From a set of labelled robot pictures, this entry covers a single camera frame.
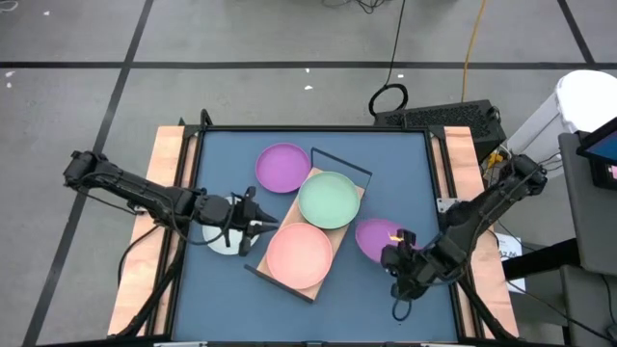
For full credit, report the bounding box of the white trash bin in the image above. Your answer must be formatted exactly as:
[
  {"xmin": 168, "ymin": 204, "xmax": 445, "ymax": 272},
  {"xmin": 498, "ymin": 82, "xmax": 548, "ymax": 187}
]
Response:
[{"xmin": 505, "ymin": 69, "xmax": 617, "ymax": 184}]

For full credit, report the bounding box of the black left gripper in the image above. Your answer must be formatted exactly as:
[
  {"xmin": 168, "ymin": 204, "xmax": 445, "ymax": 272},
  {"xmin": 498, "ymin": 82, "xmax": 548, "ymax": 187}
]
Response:
[{"xmin": 194, "ymin": 186, "xmax": 281, "ymax": 257}]

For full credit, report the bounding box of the pink round plate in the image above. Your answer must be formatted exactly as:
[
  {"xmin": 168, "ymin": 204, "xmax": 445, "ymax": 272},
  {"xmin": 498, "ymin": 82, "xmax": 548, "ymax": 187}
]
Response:
[{"xmin": 265, "ymin": 222, "xmax": 335, "ymax": 291}]

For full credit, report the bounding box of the yellow floor cable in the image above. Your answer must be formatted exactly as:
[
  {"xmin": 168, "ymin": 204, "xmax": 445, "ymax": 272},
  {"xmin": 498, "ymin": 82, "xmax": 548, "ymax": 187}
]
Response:
[{"xmin": 460, "ymin": 0, "xmax": 489, "ymax": 103}]

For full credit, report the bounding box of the black perforated computer case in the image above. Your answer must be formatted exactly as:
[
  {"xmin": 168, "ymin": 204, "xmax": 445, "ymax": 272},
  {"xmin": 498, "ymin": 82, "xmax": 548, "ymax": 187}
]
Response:
[{"xmin": 373, "ymin": 99, "xmax": 508, "ymax": 163}]

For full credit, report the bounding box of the black metal beam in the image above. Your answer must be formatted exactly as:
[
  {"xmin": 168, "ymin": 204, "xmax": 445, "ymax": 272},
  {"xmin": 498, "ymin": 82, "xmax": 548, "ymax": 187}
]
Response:
[{"xmin": 500, "ymin": 238, "xmax": 579, "ymax": 280}]

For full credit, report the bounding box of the purple round plate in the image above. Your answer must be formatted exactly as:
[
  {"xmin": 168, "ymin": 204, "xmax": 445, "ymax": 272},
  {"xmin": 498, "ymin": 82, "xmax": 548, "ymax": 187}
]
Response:
[
  {"xmin": 254, "ymin": 142, "xmax": 312, "ymax": 195},
  {"xmin": 355, "ymin": 218, "xmax": 411, "ymax": 265}
]

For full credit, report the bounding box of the black metal table frame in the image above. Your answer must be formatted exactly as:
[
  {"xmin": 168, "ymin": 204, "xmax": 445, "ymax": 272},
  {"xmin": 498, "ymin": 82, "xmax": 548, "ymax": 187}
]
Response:
[{"xmin": 113, "ymin": 108, "xmax": 520, "ymax": 347}]

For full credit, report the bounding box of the black coiled floor cable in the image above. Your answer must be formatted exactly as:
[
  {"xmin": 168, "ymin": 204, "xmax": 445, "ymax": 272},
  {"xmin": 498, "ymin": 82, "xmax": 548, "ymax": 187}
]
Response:
[{"xmin": 368, "ymin": 0, "xmax": 410, "ymax": 118}]

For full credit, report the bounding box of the black cable tangle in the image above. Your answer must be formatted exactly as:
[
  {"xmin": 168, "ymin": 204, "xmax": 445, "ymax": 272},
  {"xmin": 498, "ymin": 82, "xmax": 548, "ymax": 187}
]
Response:
[{"xmin": 321, "ymin": 0, "xmax": 387, "ymax": 14}]

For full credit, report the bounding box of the light wooden side board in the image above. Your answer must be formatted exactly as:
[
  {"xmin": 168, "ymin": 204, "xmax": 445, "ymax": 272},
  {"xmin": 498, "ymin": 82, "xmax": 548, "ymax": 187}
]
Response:
[
  {"xmin": 431, "ymin": 125, "xmax": 520, "ymax": 338},
  {"xmin": 108, "ymin": 125, "xmax": 199, "ymax": 337}
]

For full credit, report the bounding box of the white round plate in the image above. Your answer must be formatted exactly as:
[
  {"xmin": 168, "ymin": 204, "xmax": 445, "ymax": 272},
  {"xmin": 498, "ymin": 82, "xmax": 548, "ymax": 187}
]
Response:
[{"xmin": 201, "ymin": 195, "xmax": 261, "ymax": 256}]

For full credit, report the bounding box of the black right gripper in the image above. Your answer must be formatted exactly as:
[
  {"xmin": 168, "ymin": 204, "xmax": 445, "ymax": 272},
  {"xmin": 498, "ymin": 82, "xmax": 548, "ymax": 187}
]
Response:
[{"xmin": 380, "ymin": 229, "xmax": 438, "ymax": 301}]

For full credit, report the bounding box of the blue table mat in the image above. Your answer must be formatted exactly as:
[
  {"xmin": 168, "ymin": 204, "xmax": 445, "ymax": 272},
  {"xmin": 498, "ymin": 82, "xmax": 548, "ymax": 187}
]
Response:
[{"xmin": 172, "ymin": 130, "xmax": 459, "ymax": 342}]

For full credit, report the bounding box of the grey metal cart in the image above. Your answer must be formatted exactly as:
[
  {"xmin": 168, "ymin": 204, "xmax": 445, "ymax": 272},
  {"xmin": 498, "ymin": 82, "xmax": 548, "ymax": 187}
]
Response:
[{"xmin": 558, "ymin": 132, "xmax": 617, "ymax": 347}]

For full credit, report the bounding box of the white paper sheet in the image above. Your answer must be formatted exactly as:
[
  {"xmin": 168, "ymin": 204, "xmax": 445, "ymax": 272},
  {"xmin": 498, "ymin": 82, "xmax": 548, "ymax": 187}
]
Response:
[{"xmin": 494, "ymin": 232, "xmax": 527, "ymax": 294}]

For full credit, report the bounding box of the mint green round plate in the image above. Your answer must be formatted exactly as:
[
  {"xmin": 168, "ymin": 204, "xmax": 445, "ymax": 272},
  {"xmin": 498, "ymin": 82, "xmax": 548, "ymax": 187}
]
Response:
[{"xmin": 296, "ymin": 170, "xmax": 362, "ymax": 231}]

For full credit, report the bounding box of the black screen device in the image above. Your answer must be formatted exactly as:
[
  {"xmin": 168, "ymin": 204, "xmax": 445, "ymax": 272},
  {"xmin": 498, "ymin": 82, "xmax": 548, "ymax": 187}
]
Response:
[{"xmin": 576, "ymin": 118, "xmax": 617, "ymax": 190}]

